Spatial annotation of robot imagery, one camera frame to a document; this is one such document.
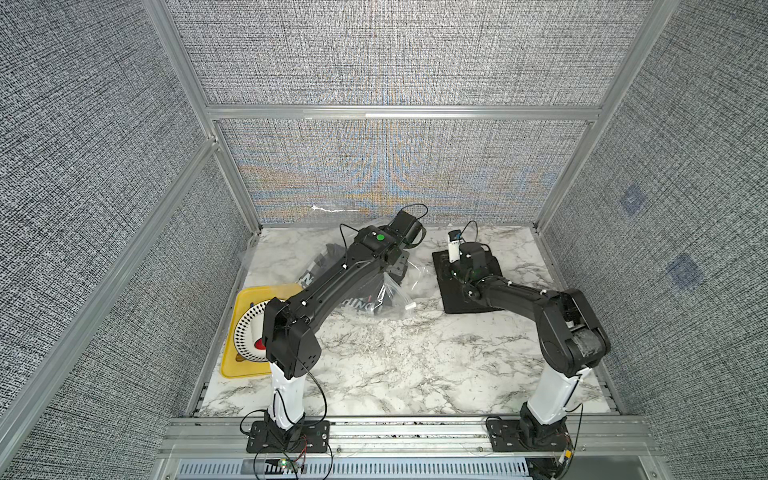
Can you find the aluminium front rail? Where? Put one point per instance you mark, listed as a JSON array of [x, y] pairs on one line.
[[593, 434]]

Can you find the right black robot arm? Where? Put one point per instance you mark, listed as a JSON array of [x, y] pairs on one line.
[[570, 336]]

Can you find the black white plaid shirt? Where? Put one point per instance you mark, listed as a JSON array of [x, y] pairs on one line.
[[373, 297]]

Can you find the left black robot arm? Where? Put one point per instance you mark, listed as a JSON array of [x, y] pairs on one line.
[[291, 354]]

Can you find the dark striped shirt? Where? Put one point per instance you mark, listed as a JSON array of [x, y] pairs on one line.
[[333, 253]]

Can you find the yellow plastic tray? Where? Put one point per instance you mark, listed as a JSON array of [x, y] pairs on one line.
[[233, 366]]

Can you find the clear plastic vacuum bag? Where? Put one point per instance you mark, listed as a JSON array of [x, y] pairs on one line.
[[367, 254]]

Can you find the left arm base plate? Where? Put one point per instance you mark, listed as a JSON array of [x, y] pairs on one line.
[[266, 437]]

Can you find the white patterned plate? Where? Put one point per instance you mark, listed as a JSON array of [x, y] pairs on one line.
[[249, 328]]

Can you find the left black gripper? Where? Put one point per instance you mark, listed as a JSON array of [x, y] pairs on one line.
[[400, 269]]

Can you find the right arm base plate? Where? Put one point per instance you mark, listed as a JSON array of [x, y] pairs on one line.
[[526, 435]]

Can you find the white slotted cable duct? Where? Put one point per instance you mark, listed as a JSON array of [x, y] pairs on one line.
[[358, 468]]

